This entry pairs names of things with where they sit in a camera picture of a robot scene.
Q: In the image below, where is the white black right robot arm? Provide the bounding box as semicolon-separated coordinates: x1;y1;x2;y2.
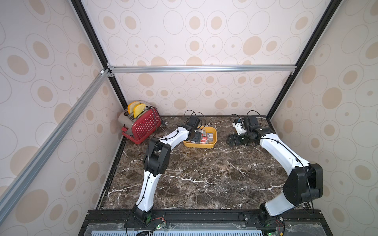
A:
226;127;323;227

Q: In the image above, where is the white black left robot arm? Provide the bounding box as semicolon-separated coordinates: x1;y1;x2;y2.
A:
132;125;200;225

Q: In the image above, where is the yellow plastic storage tray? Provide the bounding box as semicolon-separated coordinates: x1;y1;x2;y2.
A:
184;126;217;148

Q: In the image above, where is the red polka dot toaster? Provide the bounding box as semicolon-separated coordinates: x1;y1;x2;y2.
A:
118;101;162;145

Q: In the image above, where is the yellow toast slice right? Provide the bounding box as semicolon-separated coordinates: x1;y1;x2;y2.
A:
133;103;146;119

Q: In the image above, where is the yellow toast slice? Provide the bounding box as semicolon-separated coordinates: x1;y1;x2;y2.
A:
133;103;146;119
128;101;140;114

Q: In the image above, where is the yellow toast slice left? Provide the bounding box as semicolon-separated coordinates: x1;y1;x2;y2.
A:
128;101;140;114

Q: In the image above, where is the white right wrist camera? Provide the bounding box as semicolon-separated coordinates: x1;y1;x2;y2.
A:
232;118;247;135

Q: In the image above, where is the horizontal aluminium frame bar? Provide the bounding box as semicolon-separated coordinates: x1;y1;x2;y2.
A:
103;65;297;74

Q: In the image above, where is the diagonal aluminium frame bar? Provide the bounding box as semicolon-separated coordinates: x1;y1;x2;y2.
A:
1;69;111;224

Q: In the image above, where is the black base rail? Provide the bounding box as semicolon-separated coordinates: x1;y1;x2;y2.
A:
79;209;332;236

